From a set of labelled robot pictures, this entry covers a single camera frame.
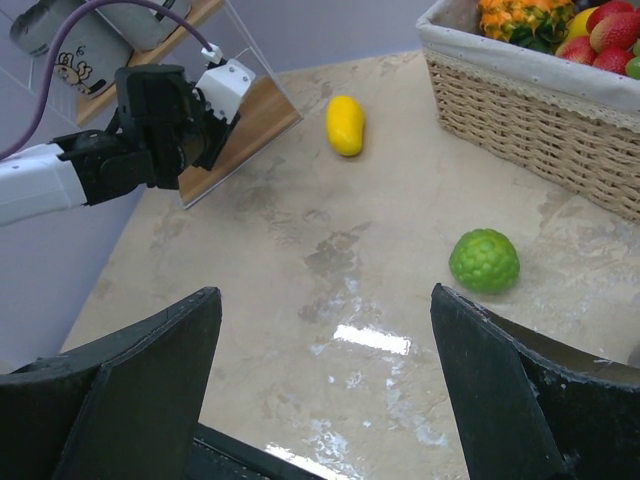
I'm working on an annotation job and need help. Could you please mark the white wire wooden shelf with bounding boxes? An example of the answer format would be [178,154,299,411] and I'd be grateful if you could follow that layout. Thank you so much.
[0,0,304,210]

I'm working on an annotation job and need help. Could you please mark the woven fruit basket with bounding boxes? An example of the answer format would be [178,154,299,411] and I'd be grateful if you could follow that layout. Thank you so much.
[416,1,639,221]

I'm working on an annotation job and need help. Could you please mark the pineapple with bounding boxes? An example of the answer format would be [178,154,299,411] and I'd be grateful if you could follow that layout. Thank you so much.
[477,0,575,53]

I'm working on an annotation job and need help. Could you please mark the yellow mango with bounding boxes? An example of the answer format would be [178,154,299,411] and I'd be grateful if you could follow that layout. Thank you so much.
[325,95,365,157]

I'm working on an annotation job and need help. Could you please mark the red apples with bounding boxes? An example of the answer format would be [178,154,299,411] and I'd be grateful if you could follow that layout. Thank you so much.
[555,1,639,78]

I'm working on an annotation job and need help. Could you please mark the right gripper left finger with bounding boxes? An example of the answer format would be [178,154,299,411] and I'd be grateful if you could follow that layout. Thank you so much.
[1,287,222,479]

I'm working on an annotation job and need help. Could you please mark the green grapes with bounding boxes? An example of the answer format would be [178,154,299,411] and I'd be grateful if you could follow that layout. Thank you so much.
[625,41,640,80]

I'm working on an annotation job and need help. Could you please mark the green bumpy citrus fruit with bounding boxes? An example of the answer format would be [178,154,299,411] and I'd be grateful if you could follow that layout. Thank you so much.
[448,229,520,294]

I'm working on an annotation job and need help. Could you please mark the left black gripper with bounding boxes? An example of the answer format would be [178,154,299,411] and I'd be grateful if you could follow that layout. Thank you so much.
[113,64,240,190]

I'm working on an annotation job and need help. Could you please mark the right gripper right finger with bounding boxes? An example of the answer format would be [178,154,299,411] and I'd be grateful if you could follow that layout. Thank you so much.
[430,284,639,479]

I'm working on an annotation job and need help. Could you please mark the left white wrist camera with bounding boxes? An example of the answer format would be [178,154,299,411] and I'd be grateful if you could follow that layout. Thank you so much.
[196,43,256,124]

